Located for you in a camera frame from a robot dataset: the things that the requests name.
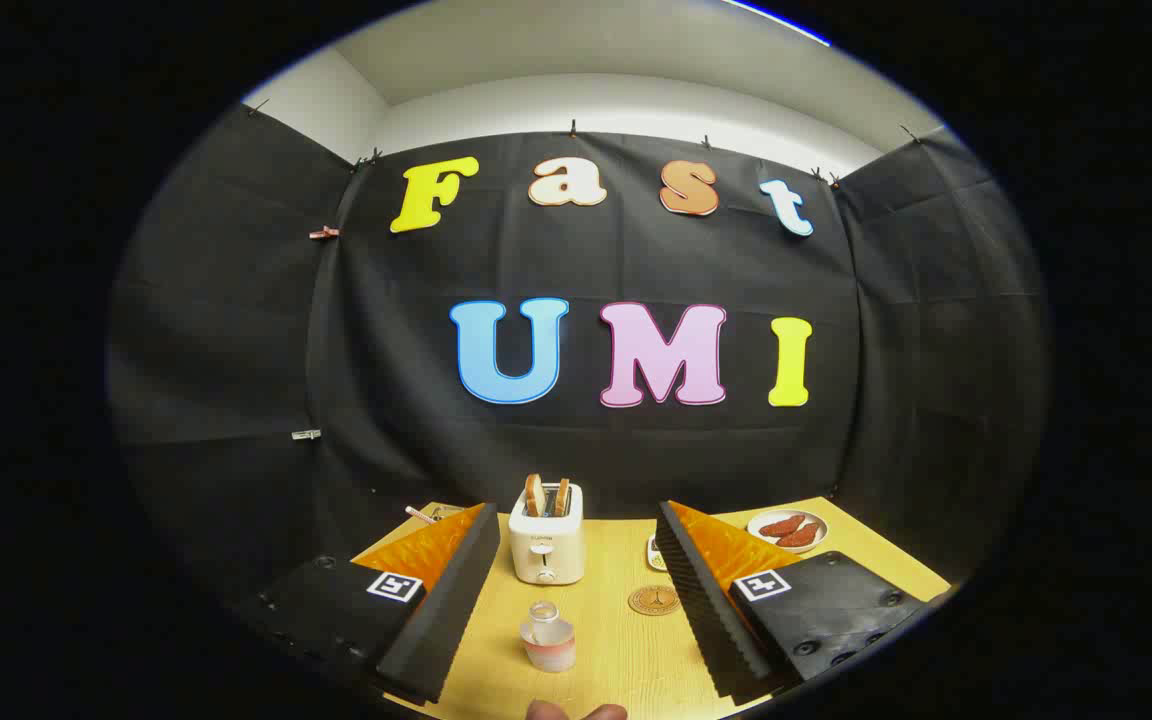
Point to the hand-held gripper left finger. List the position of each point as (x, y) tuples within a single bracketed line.
[(441, 610)]

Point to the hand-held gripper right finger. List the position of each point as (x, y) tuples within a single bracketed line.
[(706, 600)]

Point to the round wooden coaster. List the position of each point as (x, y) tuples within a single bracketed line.
[(654, 600)]

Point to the clear juice bottle pink label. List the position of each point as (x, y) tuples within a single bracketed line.
[(548, 640)]

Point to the white divided dish with grains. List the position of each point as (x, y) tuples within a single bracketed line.
[(655, 553)]

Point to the wooden table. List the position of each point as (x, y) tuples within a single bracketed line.
[(616, 650)]

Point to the red meat piece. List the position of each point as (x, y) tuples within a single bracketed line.
[(781, 526), (801, 536)]

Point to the round white plate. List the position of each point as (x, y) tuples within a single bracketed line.
[(788, 516)]

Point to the white toaster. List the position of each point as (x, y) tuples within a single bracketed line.
[(546, 550)]

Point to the toasted bread slice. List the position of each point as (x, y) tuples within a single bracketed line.
[(534, 496), (562, 498)]

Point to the black backdrop cloth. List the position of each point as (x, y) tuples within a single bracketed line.
[(636, 260)]

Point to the orange clothes peg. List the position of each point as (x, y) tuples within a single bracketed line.
[(324, 232)]

